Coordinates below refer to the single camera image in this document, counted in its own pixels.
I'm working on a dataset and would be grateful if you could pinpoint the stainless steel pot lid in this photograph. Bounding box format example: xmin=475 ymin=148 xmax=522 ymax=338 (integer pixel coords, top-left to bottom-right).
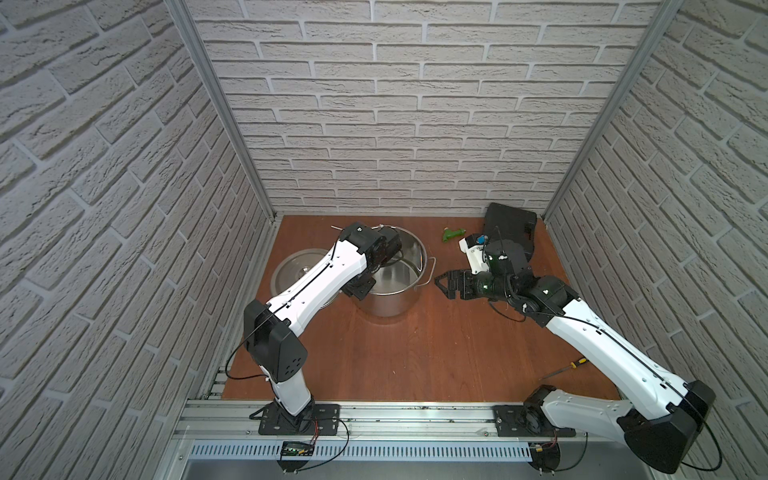
xmin=270 ymin=249 xmax=328 ymax=297

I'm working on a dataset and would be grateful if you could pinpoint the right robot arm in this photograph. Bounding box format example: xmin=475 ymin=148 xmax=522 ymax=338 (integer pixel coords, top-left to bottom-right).
xmin=434 ymin=269 xmax=716 ymax=474

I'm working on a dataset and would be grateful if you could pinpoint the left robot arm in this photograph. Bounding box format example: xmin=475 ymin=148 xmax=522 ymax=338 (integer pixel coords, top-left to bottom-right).
xmin=244 ymin=222 xmax=402 ymax=418

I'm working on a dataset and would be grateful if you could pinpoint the green plastic tap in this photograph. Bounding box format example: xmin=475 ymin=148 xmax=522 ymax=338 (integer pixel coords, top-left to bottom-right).
xmin=441 ymin=228 xmax=466 ymax=243

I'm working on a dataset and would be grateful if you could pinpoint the black plastic case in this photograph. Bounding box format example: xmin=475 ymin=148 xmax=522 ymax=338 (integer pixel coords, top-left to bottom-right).
xmin=482 ymin=202 xmax=538 ymax=260

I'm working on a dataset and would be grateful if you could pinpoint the right controller board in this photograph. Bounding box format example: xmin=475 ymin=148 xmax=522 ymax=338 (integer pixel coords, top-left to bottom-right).
xmin=528 ymin=443 xmax=561 ymax=474

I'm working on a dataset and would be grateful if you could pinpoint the controller board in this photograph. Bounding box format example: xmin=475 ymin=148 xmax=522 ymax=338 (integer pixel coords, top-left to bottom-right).
xmin=528 ymin=443 xmax=561 ymax=474
xmin=277 ymin=441 xmax=315 ymax=473

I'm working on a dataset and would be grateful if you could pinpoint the left controller board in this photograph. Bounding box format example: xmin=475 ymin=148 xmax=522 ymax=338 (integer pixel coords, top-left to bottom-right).
xmin=277 ymin=441 xmax=315 ymax=473

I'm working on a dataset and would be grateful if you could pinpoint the white vent grille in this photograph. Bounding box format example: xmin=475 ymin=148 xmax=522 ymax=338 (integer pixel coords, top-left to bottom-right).
xmin=188 ymin=439 xmax=532 ymax=463

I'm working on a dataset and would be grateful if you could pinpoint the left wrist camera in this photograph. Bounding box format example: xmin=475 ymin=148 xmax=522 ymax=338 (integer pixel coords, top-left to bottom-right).
xmin=366 ymin=225 xmax=402 ymax=270

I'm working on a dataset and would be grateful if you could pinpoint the yellow handled screwdriver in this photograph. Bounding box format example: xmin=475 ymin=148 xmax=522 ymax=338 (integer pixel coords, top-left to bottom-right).
xmin=540 ymin=357 xmax=589 ymax=381

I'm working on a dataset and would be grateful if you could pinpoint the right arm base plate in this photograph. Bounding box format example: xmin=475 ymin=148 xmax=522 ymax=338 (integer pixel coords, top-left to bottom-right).
xmin=491 ymin=404 xmax=576 ymax=438

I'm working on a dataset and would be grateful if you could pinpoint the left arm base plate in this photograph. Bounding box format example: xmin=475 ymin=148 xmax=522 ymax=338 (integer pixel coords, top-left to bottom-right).
xmin=249 ymin=401 xmax=341 ymax=436

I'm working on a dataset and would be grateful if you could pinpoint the aluminium front rail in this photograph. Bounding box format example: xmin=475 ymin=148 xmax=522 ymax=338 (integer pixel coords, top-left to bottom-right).
xmin=173 ymin=400 xmax=667 ymax=443

